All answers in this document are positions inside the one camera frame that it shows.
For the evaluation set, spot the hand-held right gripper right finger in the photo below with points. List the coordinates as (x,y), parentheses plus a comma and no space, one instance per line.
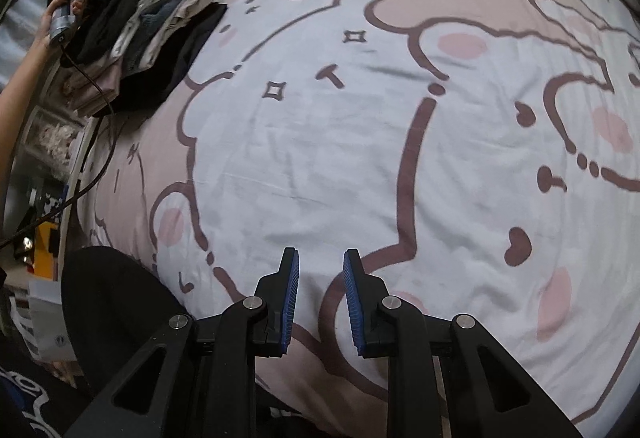
(354,298)

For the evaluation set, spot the person's dark clothing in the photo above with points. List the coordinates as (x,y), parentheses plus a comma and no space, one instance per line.
(115,308)

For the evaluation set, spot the person's left forearm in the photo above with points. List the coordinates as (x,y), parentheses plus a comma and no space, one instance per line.
(20,118)

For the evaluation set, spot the clear box with dolls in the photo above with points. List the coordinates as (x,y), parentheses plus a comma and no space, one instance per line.
(55,138)

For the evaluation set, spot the bear printed bedsheet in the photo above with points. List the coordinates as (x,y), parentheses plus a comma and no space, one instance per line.
(400,118)

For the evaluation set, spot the person's left hand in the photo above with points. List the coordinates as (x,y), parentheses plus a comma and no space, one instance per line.
(50,18)

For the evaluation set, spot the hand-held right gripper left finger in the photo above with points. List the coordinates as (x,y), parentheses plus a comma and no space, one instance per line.
(289,298)

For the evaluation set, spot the stack of clothes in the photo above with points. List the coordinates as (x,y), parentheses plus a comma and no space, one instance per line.
(150,43)

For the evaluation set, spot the yellow box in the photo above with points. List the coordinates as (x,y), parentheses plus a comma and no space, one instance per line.
(47,248)

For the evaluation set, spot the black fleece pants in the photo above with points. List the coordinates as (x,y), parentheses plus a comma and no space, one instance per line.
(107,18)

